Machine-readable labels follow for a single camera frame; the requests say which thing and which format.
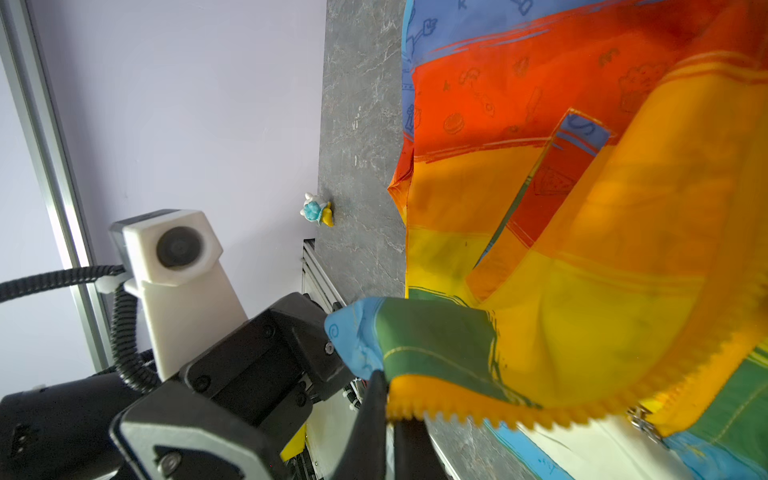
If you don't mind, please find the white teal small toy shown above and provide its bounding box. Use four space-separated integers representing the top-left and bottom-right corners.
300 192 334 228

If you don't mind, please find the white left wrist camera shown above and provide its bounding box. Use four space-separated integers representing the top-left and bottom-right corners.
110 209 247 381

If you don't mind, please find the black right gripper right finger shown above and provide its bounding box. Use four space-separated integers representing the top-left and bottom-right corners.
394 419 447 480

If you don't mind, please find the black corrugated left cable conduit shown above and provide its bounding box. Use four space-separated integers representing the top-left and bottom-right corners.
0 265 163 394

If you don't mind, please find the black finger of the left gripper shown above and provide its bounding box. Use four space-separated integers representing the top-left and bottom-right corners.
267 292 354 399

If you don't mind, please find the multicolour patchwork jacket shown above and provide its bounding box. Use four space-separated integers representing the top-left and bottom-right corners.
325 1 767 479

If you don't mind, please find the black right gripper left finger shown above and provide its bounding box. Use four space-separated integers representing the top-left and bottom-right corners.
332 370 388 480

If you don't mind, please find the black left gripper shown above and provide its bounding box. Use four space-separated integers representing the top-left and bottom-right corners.
1 310 312 479

